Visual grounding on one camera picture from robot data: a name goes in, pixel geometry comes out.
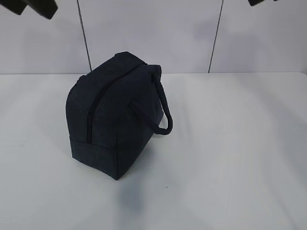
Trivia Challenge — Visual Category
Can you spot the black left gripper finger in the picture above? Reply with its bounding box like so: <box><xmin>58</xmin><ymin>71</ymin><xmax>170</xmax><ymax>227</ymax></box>
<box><xmin>0</xmin><ymin>0</ymin><xmax>27</xmax><ymax>15</ymax></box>
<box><xmin>24</xmin><ymin>0</ymin><xmax>58</xmax><ymax>19</ymax></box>

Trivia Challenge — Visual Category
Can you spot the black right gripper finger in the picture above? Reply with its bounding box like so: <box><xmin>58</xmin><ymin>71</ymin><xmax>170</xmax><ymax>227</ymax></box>
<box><xmin>248</xmin><ymin>0</ymin><xmax>281</xmax><ymax>7</ymax></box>

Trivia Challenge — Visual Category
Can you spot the navy blue lunch bag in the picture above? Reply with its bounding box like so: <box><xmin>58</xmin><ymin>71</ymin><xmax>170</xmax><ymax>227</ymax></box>
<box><xmin>66</xmin><ymin>52</ymin><xmax>173</xmax><ymax>180</ymax></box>

